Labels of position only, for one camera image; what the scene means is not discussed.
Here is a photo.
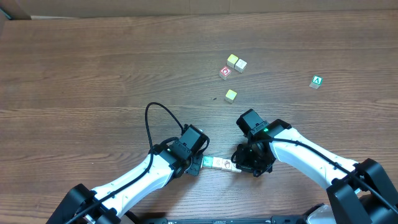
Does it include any red apple wooden block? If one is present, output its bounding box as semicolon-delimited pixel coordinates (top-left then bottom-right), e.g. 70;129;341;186
219;66;231;80

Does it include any green letter wooden block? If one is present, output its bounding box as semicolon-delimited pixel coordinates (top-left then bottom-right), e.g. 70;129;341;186
309;75;323;89

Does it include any white wooden block far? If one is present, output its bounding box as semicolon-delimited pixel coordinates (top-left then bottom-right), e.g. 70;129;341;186
234;58;247;73

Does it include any yellow wooden block middle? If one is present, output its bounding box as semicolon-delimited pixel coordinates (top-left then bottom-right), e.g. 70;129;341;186
224;90;237;103

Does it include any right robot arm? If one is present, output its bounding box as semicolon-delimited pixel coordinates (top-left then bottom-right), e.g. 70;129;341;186
231;109;397;224

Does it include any yellow wooden block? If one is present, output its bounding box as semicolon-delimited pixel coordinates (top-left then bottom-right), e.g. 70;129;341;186
226;54;239;68
224;90;237;103

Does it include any acorn picture wooden block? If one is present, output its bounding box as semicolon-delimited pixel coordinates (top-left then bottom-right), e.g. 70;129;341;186
221;159;233;171

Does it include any animal picture wooden block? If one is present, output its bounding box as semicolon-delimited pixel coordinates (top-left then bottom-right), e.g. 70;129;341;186
231;163;242;173

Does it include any yellow top wooden block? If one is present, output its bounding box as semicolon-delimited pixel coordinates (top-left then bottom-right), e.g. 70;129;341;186
226;54;239;68

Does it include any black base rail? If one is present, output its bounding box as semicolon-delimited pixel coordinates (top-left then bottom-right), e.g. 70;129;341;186
124;213;312;224

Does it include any number two wooden block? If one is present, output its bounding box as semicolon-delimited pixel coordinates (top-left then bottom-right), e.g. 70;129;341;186
212;157;223;169

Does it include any green framed wooden block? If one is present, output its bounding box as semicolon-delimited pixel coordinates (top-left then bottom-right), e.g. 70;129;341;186
201;156;213;169

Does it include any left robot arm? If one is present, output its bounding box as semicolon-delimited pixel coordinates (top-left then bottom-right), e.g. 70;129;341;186
47;124;210;224

